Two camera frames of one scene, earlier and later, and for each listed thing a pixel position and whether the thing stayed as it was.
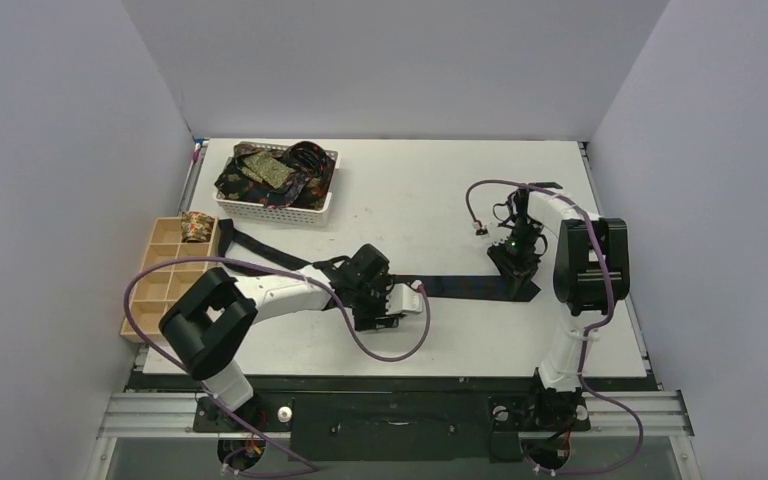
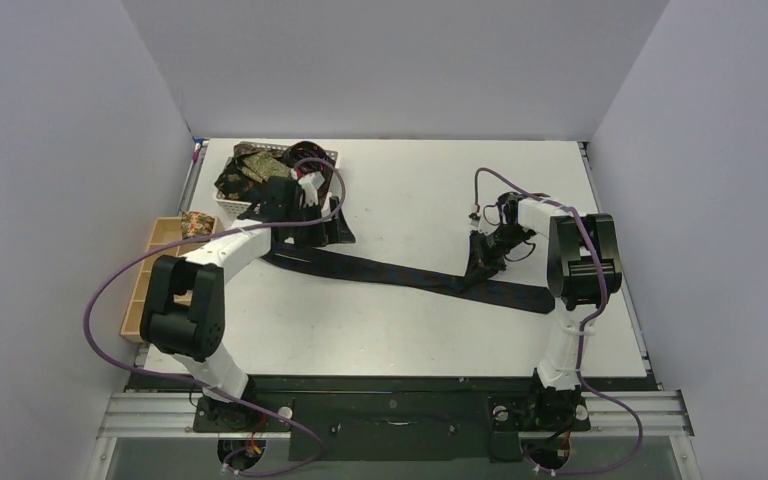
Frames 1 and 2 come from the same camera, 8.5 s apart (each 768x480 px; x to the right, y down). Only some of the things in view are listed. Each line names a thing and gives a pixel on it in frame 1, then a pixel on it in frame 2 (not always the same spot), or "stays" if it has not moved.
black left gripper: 377,318 → 339,233
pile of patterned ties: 294,175 stays
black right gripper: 515,263 → 487,244
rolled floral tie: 196,226 stays
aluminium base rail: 653,414 stays
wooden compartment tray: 156,290 stays
